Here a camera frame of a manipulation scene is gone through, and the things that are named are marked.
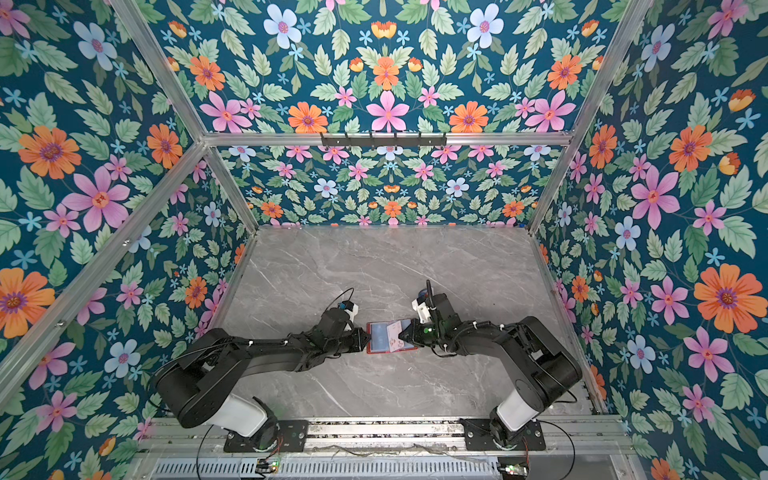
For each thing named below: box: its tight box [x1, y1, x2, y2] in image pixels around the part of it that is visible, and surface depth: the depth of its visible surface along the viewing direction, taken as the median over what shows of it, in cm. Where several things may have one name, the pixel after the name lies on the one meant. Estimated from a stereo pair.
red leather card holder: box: [366, 319, 418, 354], surface depth 91 cm
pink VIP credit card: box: [387, 320, 404, 353], surface depth 92 cm
